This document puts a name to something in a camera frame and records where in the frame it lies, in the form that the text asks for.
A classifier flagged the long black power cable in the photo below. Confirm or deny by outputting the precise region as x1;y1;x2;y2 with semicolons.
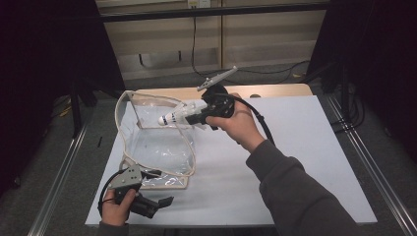
191;15;311;86

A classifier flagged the clear plastic bag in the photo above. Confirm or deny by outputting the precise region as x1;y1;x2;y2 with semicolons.
113;89;198;191

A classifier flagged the hand-held gripper black cable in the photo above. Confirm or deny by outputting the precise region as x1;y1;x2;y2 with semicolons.
97;167;131;219
229;92;276;147

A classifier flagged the white table mat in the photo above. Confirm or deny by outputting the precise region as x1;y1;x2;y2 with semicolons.
85;94;378;228

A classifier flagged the white wall outlet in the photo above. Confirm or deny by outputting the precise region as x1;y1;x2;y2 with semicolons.
187;0;211;9

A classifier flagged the person's left hand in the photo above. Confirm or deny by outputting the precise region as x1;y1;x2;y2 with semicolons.
101;190;139;227

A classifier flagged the right hand-held gripper black cable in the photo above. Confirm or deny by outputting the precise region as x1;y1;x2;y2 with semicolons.
229;92;276;147

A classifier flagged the wooden counter with dark edge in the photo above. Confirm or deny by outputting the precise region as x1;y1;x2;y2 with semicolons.
99;0;330;24

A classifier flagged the bundle of black cables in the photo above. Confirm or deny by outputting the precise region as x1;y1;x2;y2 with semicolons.
330;92;366;132

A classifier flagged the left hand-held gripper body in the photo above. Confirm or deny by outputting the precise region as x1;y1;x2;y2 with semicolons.
107;162;160;219

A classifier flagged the person's right hand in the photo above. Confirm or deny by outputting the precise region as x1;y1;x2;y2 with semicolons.
206;92;266;154

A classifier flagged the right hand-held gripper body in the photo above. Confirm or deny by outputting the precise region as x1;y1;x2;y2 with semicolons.
196;65;239;118

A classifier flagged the left hand-held gripper black cable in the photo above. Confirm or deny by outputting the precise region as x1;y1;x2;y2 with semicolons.
97;167;131;219

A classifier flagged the black metal stand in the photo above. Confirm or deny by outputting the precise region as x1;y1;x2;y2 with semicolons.
70;77;99;139
338;65;352;122

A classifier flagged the aluminium floor rail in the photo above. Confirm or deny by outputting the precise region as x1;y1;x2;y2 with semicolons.
28;122;91;236
326;96;417;236

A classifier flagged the black curtain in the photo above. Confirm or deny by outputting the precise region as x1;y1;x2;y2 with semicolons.
0;0;126;198
306;0;417;161

